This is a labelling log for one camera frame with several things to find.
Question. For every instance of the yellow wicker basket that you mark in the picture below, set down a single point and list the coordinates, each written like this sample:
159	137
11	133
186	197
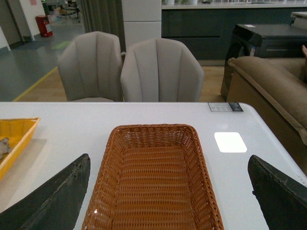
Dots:
19	131

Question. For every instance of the right grey upholstered chair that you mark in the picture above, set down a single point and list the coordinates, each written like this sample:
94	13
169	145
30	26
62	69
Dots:
161	70

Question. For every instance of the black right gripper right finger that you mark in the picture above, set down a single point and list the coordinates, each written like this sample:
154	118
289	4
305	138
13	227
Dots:
283	200

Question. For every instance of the dark grey counter cabinet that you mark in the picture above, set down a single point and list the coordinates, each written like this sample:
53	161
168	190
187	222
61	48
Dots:
206	29

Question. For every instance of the grey upholstered chair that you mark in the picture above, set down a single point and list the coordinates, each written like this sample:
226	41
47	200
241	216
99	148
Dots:
90	68
161	70

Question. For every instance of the brown sofa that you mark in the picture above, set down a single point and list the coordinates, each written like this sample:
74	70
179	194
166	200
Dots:
277	89

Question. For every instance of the brown wicker basket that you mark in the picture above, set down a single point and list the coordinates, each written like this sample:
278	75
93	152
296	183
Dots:
153	177

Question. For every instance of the black appliance cabinet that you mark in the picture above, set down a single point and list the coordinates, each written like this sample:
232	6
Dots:
264	41

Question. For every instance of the small grey plush toy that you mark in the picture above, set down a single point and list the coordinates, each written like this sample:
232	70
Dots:
4	147

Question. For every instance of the white pillar cabinet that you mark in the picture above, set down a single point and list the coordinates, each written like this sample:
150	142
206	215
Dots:
142	20

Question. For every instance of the table corner label sticker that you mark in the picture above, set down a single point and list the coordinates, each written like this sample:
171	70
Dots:
225	107

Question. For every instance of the red fire extinguisher box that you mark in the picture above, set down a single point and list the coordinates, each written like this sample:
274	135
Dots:
44	25

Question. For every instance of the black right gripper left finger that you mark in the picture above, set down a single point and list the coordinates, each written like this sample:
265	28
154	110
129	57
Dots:
55	205

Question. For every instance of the left grey upholstered chair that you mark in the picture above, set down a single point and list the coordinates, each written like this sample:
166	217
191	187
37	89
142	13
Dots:
90	68

